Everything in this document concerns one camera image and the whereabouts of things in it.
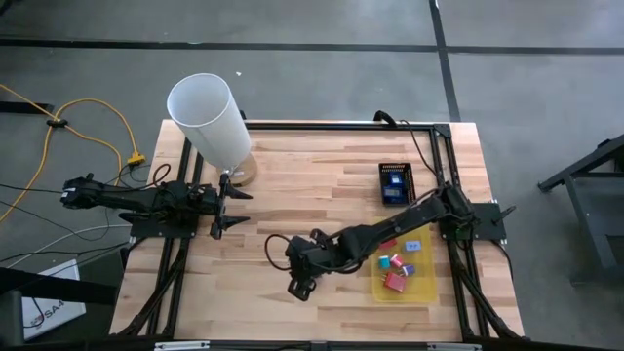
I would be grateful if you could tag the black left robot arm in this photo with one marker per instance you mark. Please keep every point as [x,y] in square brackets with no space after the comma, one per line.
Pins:
[127,197]

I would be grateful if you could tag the periwinkle blue block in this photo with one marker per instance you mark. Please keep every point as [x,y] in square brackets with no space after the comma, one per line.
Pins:
[413,246]

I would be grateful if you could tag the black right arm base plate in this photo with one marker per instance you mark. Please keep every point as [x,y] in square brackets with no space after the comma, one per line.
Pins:
[490,222]

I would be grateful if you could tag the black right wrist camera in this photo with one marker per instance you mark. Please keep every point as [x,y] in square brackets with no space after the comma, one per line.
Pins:
[300,251]

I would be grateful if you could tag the black metal stand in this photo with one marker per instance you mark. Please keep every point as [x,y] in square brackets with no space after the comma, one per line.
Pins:
[602,152]

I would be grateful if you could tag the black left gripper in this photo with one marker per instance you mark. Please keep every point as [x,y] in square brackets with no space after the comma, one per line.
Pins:
[209,202]

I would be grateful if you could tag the white labelled box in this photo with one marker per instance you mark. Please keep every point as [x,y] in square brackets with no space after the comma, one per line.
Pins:
[63,317]

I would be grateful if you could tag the purple white power adapter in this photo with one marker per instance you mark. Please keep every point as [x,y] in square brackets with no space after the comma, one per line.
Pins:
[408,269]

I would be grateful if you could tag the silver metal bracket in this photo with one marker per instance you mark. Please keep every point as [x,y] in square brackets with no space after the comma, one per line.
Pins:
[453,347]
[180,345]

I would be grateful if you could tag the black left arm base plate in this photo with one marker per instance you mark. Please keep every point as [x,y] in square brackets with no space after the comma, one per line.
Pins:
[161,228]

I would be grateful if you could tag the black flat floor bar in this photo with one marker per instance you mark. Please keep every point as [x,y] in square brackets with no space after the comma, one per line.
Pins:
[24,107]

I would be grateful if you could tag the grey metal post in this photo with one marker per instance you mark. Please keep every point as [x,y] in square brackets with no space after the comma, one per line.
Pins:
[11,322]

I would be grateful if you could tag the yellow translucent plastic tray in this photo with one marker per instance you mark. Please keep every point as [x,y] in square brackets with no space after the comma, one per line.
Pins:
[424,287]

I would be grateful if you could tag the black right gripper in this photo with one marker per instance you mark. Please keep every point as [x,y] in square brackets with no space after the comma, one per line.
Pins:
[317,258]

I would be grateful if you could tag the pink white power adapter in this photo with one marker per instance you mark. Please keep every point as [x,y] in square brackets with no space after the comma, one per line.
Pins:
[394,282]
[396,261]

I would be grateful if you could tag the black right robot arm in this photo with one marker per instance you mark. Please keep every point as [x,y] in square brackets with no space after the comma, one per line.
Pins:
[404,222]

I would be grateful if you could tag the black aluminium table frame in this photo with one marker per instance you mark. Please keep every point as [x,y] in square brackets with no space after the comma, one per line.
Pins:
[341,126]

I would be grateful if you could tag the white shade wooden base lamp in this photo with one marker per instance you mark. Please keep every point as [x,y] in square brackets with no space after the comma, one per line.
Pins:
[209,117]

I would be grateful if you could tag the dark blue box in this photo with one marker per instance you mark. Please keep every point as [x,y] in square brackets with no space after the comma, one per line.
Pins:
[393,192]

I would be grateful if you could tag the black metal beam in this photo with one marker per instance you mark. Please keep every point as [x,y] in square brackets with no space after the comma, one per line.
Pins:
[58,287]

